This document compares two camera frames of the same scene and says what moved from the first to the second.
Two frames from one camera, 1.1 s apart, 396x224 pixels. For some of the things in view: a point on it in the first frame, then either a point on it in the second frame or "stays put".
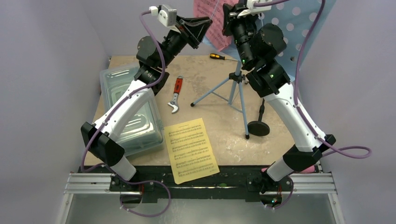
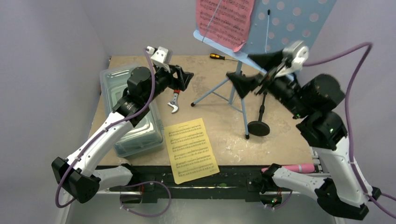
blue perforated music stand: x=297 y=20 stays put
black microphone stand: x=259 y=128 stays put
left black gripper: x=192 y=29 to x=180 y=83
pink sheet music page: x=213 y=9 stays put
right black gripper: x=235 y=18 to x=265 y=80
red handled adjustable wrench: x=177 y=87 stays put
